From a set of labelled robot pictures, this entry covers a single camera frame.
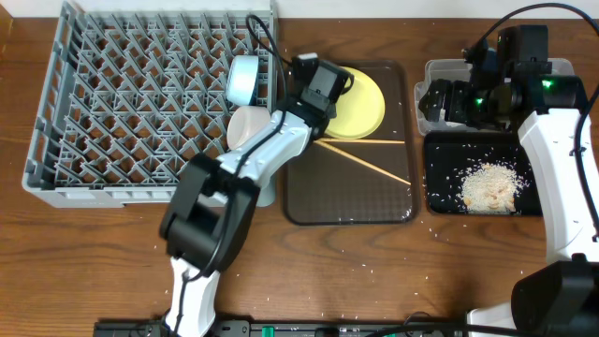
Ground light blue bowl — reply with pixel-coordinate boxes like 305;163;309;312
226;55;259;106

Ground clear plastic bin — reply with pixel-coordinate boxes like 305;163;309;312
414;57;583;137

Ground rice and food scraps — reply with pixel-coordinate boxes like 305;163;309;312
458;163;530;214

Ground yellow plate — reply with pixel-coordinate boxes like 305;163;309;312
326;66;386;139

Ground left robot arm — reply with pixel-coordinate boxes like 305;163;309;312
159;57;354;336

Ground wooden chopstick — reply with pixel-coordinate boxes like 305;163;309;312
319;138;405;145
315;140;411;185

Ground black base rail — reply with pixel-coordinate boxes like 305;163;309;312
92;319;469;337

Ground dark brown serving tray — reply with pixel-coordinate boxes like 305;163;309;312
282;60;420;226

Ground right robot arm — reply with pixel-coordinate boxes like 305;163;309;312
415;24;598;336

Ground grey dish rack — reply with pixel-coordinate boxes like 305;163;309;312
22;1;278;208

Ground black waste tray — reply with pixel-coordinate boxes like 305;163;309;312
424;132;542;216

